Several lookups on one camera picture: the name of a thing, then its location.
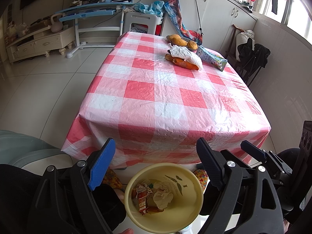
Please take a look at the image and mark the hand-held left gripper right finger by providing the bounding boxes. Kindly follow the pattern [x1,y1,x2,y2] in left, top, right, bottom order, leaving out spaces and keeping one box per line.
[195,137,285,234]

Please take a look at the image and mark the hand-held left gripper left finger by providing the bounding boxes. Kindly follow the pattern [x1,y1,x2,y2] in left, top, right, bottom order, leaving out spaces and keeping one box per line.
[32,138,116,234]

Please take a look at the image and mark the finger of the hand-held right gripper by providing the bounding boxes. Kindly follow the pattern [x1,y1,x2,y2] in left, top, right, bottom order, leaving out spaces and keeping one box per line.
[240,140,293,175]

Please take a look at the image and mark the yellow plastic bin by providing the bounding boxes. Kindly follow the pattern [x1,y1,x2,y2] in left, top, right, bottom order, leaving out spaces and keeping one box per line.
[124,163,204,234]

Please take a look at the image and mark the red snack bag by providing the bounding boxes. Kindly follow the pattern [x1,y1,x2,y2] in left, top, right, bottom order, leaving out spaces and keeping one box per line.
[132,182,154,216]

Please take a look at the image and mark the white tissue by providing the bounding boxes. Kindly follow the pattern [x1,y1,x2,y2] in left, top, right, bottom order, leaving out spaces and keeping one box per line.
[156,181,172,192]
[152,188,174,209]

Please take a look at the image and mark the white plastic bag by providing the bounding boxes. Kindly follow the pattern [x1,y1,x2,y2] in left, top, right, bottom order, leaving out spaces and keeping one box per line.
[168,45,203,71]

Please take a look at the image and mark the colourful crocheted slipper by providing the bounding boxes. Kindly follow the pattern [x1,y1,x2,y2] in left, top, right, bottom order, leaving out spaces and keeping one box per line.
[102,169,122,188]
[194,169,209,191]

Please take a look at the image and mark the red checked tablecloth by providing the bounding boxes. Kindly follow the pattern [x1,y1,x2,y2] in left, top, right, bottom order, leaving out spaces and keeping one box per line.
[61,32,271,170]

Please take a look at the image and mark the pale teal sofa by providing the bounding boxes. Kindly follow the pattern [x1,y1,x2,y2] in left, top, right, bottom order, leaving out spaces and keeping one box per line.
[0,130,64,170]

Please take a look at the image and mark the dark wooden chair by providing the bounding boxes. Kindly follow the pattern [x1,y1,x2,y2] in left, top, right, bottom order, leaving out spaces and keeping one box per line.
[225,24,246,78]

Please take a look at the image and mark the black folding chair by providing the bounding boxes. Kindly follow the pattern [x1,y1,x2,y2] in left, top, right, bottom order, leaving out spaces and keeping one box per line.
[238,38,271,86]

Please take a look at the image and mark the blue milk carton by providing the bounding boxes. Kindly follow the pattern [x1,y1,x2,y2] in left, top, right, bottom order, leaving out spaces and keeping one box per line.
[196,45,228,72]

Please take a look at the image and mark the white stuffed bag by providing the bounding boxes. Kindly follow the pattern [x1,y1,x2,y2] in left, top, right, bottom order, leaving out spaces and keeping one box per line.
[236,30,255,47]

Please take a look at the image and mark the woven fruit basket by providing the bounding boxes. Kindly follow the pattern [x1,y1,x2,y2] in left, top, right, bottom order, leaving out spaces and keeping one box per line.
[166,35,199,52]

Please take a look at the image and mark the white cabinet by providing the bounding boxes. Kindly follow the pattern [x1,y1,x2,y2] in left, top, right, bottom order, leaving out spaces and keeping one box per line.
[161,0,257,56]

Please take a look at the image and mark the cream television cabinet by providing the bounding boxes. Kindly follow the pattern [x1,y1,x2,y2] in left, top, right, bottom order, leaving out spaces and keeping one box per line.
[5,21,75,64]

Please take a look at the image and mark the white plastic trolley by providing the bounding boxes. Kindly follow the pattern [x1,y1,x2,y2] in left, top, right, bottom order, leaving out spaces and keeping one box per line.
[123,12,164,36]

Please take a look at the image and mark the blue study desk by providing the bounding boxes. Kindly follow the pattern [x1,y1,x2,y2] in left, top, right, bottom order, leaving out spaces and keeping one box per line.
[55,0,137,59]

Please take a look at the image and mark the blue crumpled cloth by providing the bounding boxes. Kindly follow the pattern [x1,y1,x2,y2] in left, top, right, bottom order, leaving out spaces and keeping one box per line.
[133,0,165,17]

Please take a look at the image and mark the colourful printed strap bag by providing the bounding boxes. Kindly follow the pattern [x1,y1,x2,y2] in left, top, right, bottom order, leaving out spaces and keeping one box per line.
[164,0,206,45]

